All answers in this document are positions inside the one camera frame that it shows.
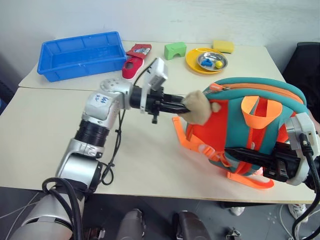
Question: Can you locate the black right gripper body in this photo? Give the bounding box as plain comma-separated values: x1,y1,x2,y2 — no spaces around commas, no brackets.
264,142,301,182

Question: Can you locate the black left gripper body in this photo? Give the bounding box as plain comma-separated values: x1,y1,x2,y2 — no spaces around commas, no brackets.
146,86,166,125

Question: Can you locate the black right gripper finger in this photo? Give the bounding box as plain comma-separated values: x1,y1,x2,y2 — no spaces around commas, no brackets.
233,155,274,172
224,147,276,162

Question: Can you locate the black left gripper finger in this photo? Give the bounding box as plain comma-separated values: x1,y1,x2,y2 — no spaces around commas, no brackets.
162,103,190,113
163,94,187,104

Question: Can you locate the beige plush toy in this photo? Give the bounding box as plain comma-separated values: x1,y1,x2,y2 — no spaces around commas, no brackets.
181,90,222,125

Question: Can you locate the orange and teal backpack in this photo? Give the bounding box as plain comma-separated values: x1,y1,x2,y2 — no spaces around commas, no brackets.
171,77,309,192

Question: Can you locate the red fabric shoe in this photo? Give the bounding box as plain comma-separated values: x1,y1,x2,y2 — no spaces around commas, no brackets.
121,43,153,80

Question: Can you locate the yellow plate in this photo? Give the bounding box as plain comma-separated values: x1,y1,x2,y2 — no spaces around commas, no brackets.
185,47,227,75

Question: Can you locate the white sneaker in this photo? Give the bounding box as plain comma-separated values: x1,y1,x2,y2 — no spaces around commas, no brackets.
229,206,246,217
288,203,308,222

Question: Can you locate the green arch block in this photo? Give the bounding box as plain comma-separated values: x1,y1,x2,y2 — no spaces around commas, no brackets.
164,41,188,61

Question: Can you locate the silver metal bowl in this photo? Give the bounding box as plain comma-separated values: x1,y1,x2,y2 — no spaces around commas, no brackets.
196,51,229,72

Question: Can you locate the yellow sponge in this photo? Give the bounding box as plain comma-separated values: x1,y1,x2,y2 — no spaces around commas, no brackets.
212,39,235,55

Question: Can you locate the blue plastic bin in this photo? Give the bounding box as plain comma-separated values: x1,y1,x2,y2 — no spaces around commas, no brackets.
36,31,128,83

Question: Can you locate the black rounded shape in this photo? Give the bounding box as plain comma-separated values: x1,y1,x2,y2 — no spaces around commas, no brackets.
172,211,211,240

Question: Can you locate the black chair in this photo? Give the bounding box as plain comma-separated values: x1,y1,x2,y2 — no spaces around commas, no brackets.
282,41,320,113

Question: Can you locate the grey rounded shape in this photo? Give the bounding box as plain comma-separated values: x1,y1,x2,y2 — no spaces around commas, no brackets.
116,208,147,240

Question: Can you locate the dark grey furniture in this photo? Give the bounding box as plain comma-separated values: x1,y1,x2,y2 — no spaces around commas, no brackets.
0,79,15,114

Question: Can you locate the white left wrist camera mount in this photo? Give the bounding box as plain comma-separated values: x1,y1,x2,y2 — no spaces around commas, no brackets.
139,57,169,114

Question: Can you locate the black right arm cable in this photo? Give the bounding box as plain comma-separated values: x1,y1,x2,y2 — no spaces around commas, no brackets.
292,132,320,228

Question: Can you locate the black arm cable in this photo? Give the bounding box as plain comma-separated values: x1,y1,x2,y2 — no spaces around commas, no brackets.
292,132,320,228
41,58,161,240

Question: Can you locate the white floor cable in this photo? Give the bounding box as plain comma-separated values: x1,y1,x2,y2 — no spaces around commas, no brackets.
278,203,305,238
0,193,45,222

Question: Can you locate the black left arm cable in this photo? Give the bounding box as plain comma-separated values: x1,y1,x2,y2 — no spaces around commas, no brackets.
41,58,161,240

